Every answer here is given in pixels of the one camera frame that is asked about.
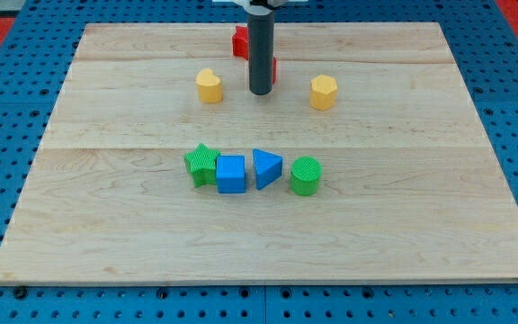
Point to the green star block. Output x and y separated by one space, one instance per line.
201 164

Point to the green cylinder block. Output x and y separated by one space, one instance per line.
305 174

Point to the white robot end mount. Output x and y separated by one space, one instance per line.
264 3

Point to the blue cube block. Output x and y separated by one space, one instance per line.
231 174

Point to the red circle block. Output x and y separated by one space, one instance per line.
274 70

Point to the blue triangle block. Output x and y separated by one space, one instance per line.
267 166

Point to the yellow heart block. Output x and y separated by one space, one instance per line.
209 86

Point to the yellow hexagon block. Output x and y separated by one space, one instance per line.
323 91

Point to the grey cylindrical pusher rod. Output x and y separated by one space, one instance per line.
260 28

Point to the red star block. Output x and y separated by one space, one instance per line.
239 41

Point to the light wooden board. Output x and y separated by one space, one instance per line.
366 164

